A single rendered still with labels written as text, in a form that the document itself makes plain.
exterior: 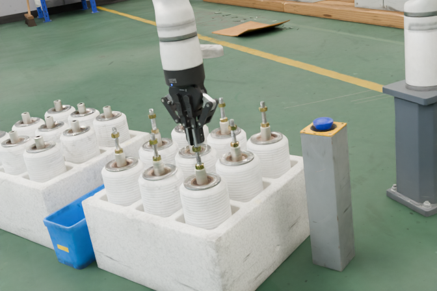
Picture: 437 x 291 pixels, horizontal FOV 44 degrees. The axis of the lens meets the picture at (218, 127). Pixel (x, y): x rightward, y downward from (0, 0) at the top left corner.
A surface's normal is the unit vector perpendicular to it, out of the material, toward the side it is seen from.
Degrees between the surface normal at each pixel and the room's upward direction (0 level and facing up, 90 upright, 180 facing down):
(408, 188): 90
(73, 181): 90
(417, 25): 90
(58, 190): 90
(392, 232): 0
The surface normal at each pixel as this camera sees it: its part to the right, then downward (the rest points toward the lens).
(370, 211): -0.14, -0.93
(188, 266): -0.60, 0.35
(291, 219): 0.79, 0.11
